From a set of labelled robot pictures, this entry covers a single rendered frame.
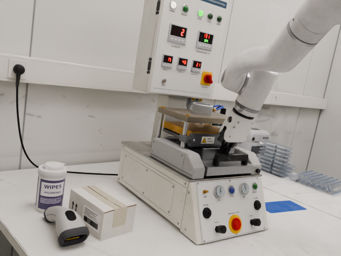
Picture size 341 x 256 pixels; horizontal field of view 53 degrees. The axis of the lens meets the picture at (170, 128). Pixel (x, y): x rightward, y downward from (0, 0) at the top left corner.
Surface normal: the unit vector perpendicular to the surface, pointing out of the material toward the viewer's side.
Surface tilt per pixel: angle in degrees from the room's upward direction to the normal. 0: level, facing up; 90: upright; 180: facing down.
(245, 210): 65
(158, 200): 90
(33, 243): 0
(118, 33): 90
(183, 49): 90
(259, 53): 55
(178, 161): 90
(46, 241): 0
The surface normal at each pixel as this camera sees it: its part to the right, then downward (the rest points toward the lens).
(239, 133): 0.49, 0.53
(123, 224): 0.71, 0.24
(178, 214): -0.80, -0.03
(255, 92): -0.24, 0.37
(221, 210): 0.59, -0.20
